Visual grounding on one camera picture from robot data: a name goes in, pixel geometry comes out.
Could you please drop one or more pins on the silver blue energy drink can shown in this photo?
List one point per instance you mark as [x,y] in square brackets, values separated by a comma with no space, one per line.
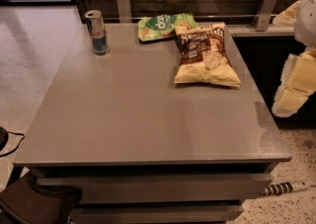
[97,32]

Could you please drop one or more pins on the metal bracket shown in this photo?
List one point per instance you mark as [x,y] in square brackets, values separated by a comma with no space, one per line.
[261,21]
[124,11]

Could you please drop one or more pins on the black round object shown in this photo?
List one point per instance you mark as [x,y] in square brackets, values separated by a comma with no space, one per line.
[3,137]

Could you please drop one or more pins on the grey drawer cabinet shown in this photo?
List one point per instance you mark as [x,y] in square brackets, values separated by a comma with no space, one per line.
[161,198]

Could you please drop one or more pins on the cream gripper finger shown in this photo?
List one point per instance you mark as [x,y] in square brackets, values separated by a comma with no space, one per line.
[291,100]
[303,76]

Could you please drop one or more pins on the dark brown chair seat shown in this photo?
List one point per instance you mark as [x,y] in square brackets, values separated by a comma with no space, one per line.
[25,202]

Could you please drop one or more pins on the right metal bracket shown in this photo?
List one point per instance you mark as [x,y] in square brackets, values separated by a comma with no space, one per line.
[261,21]

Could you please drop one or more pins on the brown and cream chip bag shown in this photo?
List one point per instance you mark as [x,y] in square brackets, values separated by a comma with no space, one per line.
[204,59]

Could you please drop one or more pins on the left metal bracket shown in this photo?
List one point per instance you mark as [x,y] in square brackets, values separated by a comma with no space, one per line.
[124,11]

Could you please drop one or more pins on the green chip bag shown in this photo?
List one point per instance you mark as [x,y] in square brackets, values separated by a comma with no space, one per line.
[162,26]

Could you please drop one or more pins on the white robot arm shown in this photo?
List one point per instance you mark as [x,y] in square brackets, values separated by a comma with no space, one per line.
[302,16]

